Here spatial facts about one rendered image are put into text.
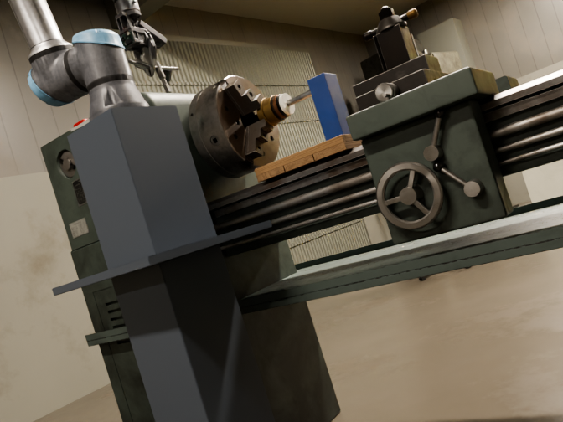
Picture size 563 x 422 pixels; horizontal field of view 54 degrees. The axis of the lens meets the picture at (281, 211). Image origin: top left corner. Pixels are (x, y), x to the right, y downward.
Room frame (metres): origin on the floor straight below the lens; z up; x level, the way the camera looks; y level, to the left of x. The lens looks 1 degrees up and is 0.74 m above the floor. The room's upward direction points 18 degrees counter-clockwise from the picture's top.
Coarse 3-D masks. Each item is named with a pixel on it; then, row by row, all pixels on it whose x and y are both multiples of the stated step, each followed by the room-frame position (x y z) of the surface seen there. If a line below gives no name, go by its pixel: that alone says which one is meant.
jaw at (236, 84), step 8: (224, 88) 1.74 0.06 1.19; (232, 88) 1.72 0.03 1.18; (240, 88) 1.74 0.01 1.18; (232, 96) 1.74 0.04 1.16; (240, 96) 1.73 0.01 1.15; (248, 96) 1.72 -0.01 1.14; (256, 96) 1.74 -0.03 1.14; (240, 104) 1.75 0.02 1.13; (248, 104) 1.74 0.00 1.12; (256, 104) 1.73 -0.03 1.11; (240, 112) 1.77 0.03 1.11; (248, 112) 1.76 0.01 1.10
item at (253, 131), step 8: (264, 120) 1.73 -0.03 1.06; (248, 128) 1.77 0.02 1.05; (256, 128) 1.74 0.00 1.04; (264, 128) 1.73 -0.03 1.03; (272, 128) 1.75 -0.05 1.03; (248, 136) 1.75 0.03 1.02; (256, 136) 1.73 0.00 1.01; (264, 136) 1.74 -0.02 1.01; (248, 144) 1.74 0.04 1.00; (256, 144) 1.73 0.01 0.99; (248, 152) 1.73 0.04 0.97; (256, 152) 1.72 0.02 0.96; (248, 160) 1.74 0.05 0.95
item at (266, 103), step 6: (276, 96) 1.71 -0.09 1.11; (264, 102) 1.72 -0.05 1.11; (270, 102) 1.71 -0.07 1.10; (276, 102) 1.70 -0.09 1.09; (264, 108) 1.72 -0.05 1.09; (270, 108) 1.71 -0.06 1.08; (276, 108) 1.70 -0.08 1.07; (258, 114) 1.75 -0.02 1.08; (264, 114) 1.72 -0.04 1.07; (270, 114) 1.71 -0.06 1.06; (276, 114) 1.71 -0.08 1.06; (282, 114) 1.71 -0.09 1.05; (270, 120) 1.73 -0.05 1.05; (276, 120) 1.73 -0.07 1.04; (282, 120) 1.74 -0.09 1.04
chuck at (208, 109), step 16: (224, 80) 1.76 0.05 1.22; (240, 80) 1.82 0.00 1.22; (208, 96) 1.72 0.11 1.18; (224, 96) 1.72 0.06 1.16; (208, 112) 1.70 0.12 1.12; (224, 112) 1.70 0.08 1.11; (208, 128) 1.70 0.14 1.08; (224, 128) 1.68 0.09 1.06; (240, 128) 1.75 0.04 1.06; (208, 144) 1.72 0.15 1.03; (224, 144) 1.70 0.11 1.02; (240, 144) 1.73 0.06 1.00; (272, 144) 1.88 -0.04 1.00; (224, 160) 1.74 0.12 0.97; (240, 160) 1.73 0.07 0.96; (256, 160) 1.78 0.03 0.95; (272, 160) 1.85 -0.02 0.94
